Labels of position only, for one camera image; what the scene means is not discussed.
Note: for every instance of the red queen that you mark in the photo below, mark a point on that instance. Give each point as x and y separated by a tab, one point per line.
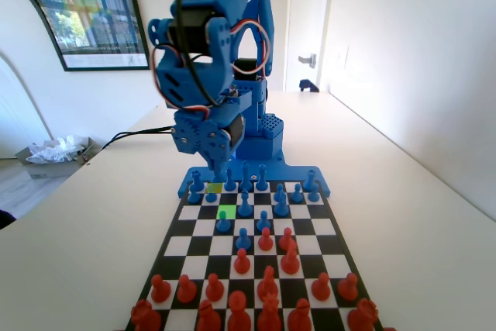
269	314

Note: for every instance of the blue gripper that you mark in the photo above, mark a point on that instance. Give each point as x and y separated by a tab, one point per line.
201	135

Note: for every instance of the white door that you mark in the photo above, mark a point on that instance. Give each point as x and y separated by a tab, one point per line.
306	5

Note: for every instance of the red king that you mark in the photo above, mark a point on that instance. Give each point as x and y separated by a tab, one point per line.
238	311

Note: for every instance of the cardboard box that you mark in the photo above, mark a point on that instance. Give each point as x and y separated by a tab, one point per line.
50	170

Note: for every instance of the red pawn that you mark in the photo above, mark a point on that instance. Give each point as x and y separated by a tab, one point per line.
186	289
160	289
265	239
286	238
321	287
242	262
214	288
347	287

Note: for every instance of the blue mount plate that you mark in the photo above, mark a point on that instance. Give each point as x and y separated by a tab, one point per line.
290	174

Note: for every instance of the blue pawn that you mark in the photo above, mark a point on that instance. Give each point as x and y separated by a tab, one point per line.
222	224
296	194
210	196
243	238
192	196
279	187
313	194
263	221

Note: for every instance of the black white chessboard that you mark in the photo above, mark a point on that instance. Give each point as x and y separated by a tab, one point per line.
209	247

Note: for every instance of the red bishop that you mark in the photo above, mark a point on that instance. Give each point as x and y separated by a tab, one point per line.
209	317
300	316

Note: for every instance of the red mount plate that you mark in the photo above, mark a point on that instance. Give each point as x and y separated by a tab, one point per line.
389	329

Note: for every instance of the blue king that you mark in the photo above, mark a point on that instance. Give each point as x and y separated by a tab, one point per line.
245	176

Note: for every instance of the blue rook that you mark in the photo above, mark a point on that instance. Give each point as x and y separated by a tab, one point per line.
308	180
197	180

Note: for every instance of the white plastic bag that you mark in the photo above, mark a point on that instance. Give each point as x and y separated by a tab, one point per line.
54	150

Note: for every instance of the red rook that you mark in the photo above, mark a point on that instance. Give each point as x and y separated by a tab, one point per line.
145	316
363	314

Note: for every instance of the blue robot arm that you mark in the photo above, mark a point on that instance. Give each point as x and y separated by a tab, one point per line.
267	17

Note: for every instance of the blue queen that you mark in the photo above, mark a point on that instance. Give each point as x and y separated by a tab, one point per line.
262	178

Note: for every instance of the dark blue object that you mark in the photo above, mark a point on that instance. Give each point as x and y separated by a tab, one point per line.
306	85

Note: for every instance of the framed poster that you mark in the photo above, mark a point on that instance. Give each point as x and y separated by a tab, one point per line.
97	17

